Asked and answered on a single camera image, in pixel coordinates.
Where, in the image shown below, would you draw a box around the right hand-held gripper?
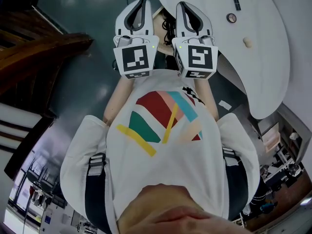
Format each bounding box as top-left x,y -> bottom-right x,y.
171,1 -> 218,80

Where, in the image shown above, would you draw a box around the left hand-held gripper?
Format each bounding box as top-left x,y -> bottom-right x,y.
113,0 -> 160,80

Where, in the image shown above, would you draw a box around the person's right forearm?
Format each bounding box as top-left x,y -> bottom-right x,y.
194,78 -> 220,121

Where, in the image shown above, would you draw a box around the person's left forearm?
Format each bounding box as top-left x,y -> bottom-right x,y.
102,78 -> 135,126

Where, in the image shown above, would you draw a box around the white round table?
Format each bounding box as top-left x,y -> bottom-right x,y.
154,0 -> 291,120

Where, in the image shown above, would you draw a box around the person's dark trousers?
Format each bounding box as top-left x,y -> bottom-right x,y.
153,50 -> 181,71

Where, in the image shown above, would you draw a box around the small beige makeup sponge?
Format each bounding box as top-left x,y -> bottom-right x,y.
242,36 -> 254,49

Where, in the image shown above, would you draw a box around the white tape piece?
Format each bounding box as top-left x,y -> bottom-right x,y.
218,99 -> 233,111

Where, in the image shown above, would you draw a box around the person's white printed t-shirt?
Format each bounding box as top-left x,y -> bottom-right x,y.
59,68 -> 260,234

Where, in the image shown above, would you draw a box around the grey shelf unit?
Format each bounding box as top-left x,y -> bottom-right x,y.
255,103 -> 312,167

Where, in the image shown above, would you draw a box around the person's chin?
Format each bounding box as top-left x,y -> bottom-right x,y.
117,183 -> 254,234

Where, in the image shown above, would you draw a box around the teal object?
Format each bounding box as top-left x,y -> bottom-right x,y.
259,202 -> 278,214

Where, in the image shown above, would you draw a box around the black harness strap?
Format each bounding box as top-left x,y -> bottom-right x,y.
222,146 -> 249,221
84,152 -> 110,234

